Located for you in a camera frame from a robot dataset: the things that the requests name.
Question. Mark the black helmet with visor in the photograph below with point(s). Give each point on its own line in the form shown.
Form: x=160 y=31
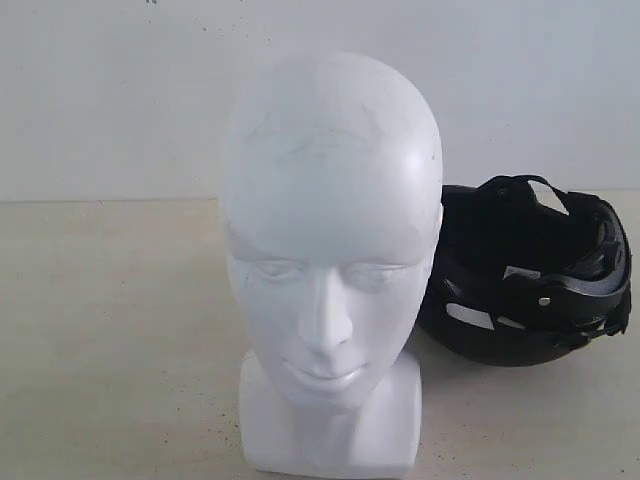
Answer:
x=516 y=283

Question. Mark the white mannequin head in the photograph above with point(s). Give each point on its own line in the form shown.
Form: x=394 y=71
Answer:
x=330 y=200

